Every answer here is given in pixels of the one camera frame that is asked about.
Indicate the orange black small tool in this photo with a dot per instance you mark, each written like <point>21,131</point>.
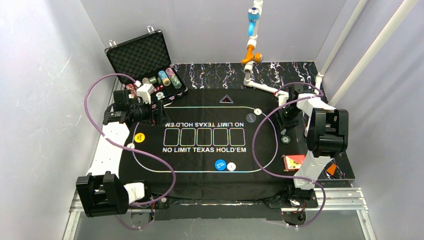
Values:
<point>331,171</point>

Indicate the red poker chip stack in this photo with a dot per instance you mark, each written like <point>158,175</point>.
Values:
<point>132,89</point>

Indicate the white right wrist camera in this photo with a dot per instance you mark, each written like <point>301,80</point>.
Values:
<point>282,97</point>

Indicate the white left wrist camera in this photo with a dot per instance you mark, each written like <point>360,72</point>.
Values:
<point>145,91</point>

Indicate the clear dealer button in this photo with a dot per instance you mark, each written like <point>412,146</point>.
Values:
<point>251,118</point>

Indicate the blue small blind button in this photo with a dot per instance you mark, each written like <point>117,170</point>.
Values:
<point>220,165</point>

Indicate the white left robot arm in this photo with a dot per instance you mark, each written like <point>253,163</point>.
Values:
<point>101,192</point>

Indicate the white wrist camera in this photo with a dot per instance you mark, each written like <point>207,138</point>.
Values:
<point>282,97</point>
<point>145,91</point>

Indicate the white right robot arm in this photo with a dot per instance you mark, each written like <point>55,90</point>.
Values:
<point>326,134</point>

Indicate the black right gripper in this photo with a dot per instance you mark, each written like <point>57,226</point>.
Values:
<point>286,117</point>

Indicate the yellow big blind button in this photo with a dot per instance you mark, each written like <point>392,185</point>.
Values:
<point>139,137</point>

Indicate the green poker chip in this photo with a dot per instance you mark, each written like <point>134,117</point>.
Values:
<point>285,139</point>

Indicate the red playing card box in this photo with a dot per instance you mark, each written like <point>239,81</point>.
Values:
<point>293,162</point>

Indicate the white grey poker chip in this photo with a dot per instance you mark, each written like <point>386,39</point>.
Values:
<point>131,145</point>
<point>257,111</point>
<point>231,166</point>

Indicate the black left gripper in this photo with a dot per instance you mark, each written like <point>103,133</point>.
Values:
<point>157,112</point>

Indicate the pink green chip stack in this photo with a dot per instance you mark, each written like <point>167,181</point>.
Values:
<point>173,78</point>

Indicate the white pvc pipe frame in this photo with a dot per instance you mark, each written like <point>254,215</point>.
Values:
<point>303,38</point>

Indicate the black aluminium chip case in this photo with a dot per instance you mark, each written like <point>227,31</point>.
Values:
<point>144,57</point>

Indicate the black poker table mat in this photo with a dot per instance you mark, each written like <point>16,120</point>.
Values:
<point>207,125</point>

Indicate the blue chip stack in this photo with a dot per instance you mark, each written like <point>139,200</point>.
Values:
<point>164,78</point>

